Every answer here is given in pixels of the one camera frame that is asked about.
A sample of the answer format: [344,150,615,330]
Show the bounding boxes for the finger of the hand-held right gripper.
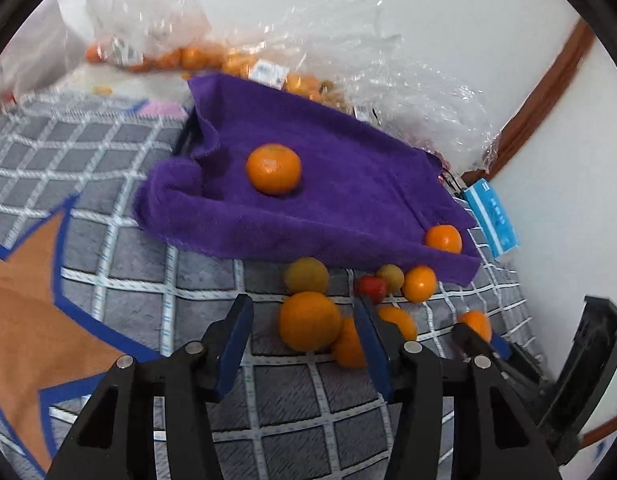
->
[491,335,545,383]
[452,322,539,401]

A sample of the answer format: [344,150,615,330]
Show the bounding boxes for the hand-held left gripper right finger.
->
[352,296,561,480]

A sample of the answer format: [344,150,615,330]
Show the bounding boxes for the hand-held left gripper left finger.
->
[46,294,254,480]

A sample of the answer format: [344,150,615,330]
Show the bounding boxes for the small orange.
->
[425,224,463,255]
[331,316,369,370]
[377,306,418,343]
[402,265,438,304]
[458,310,493,343]

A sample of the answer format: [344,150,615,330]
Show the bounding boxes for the medium orange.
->
[278,291,342,352]

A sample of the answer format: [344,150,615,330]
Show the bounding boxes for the large yellow-green fruit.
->
[283,257,330,295]

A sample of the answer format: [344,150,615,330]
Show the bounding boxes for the small red fruit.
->
[357,275,388,305]

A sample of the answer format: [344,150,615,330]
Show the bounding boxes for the small yellow-green fruit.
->
[375,264,405,295]

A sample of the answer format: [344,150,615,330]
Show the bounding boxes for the blue tissue pack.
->
[463,178,520,261]

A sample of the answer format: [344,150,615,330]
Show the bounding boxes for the grey checked blanket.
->
[0,91,554,480]

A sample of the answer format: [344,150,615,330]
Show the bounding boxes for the purple towel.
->
[132,74,483,286]

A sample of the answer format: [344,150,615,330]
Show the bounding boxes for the large orange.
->
[245,143,303,196]

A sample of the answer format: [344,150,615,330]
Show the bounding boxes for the brown wooden trim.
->
[461,17,596,186]

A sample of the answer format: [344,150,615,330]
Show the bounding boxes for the printed white sheet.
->
[38,62,195,121]

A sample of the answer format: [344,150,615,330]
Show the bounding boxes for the white plastic bag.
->
[0,0,89,106]

